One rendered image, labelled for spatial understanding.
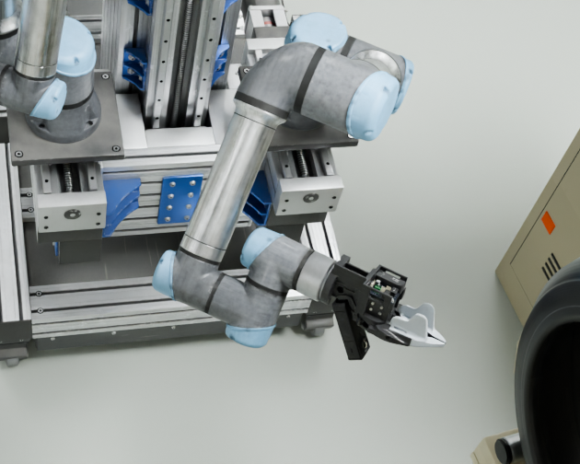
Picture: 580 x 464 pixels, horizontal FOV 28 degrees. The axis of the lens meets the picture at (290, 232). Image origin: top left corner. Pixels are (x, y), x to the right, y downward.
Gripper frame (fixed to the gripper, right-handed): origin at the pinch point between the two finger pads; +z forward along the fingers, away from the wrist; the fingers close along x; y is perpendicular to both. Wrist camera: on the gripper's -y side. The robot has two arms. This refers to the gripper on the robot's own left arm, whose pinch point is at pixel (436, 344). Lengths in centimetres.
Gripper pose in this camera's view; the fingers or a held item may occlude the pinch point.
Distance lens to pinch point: 189.0
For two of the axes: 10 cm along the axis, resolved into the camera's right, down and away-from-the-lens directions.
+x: 4.4, -4.3, 7.9
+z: 8.7, 4.1, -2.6
